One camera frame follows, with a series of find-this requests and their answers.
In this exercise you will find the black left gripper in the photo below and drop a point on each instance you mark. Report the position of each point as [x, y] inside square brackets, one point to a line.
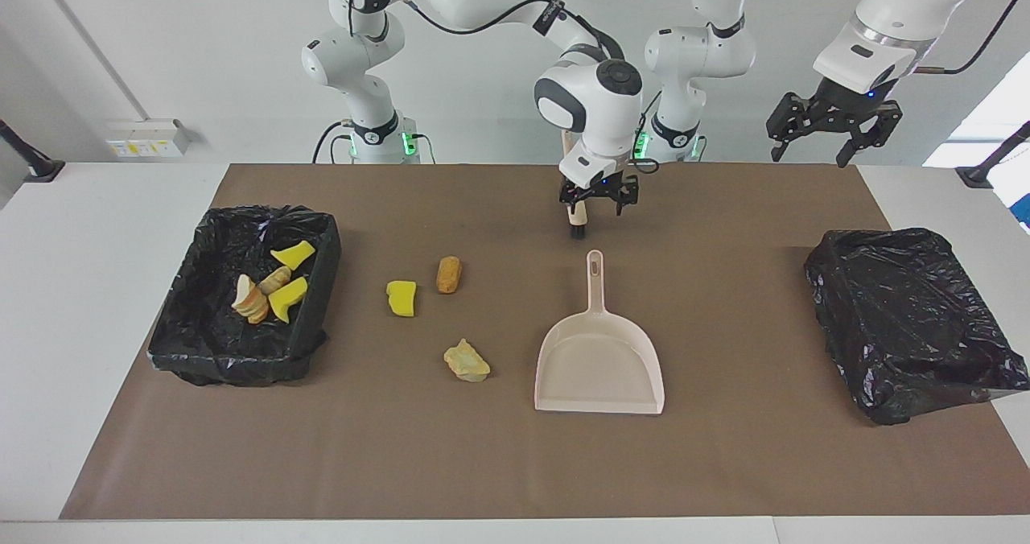
[845, 105]

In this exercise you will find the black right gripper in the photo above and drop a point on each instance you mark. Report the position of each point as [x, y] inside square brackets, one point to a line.
[599, 191]

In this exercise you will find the beige hand brush black bristles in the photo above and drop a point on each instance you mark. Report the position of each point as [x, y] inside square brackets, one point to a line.
[576, 216]

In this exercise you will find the brown peanut shaped toy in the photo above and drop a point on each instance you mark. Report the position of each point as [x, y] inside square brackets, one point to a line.
[449, 274]

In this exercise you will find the beige plastic dustpan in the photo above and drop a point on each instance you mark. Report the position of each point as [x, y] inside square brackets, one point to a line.
[599, 367]

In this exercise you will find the pale beige sponge chunk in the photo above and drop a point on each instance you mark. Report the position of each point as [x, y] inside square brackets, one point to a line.
[467, 360]

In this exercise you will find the curled yellow sponge piece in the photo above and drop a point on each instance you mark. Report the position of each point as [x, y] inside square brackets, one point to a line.
[287, 298]

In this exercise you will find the orange striped croissant toy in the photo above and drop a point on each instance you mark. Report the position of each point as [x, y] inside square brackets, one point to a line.
[249, 298]
[275, 280]

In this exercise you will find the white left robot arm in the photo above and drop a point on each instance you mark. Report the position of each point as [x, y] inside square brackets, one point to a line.
[700, 49]

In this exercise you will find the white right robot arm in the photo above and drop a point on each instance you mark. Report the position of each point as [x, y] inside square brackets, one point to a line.
[599, 125]

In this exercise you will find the bin lined with black bag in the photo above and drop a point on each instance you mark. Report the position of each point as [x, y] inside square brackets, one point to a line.
[209, 343]
[909, 327]

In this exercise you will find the blue white box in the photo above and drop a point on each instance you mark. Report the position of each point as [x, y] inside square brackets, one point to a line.
[1023, 210]

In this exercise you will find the brown table mat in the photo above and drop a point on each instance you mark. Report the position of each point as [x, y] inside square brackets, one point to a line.
[515, 463]

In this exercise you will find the white wall socket box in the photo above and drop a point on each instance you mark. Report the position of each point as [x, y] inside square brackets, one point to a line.
[145, 138]

